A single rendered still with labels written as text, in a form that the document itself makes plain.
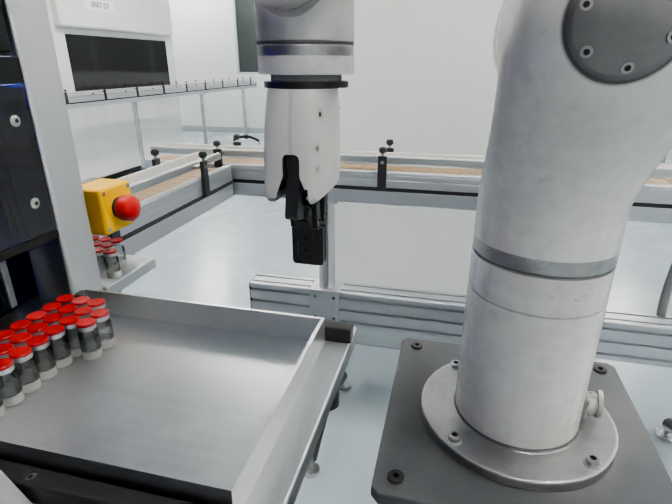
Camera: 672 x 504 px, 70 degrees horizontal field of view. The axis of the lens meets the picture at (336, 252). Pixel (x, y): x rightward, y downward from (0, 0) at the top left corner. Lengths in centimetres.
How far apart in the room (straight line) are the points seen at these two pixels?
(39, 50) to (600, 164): 63
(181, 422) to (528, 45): 43
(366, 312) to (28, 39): 111
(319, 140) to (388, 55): 148
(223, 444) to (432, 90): 158
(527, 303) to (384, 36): 156
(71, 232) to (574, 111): 63
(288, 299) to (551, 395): 115
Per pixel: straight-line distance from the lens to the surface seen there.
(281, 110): 41
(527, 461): 50
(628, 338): 154
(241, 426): 49
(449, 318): 146
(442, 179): 129
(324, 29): 41
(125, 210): 79
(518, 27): 34
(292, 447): 47
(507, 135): 36
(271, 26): 42
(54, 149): 73
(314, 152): 41
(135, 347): 64
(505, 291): 42
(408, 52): 188
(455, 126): 188
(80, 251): 77
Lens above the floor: 120
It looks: 22 degrees down
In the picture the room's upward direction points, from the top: straight up
